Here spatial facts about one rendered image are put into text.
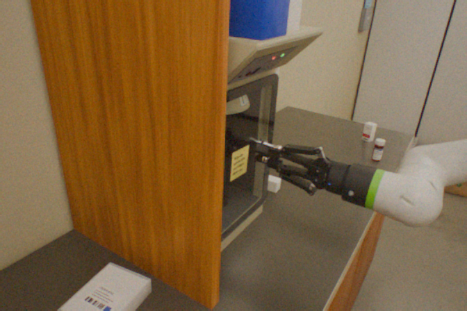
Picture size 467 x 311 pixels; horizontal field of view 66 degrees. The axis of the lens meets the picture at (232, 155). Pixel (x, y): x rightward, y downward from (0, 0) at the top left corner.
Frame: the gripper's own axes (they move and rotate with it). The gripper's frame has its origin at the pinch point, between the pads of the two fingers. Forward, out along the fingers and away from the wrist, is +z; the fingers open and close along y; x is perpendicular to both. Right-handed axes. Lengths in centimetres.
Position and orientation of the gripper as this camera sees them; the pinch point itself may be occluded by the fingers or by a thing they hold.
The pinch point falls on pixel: (268, 156)
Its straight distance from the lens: 93.0
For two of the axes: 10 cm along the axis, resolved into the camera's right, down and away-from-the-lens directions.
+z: -8.4, -2.7, 4.7
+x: -5.4, 3.8, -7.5
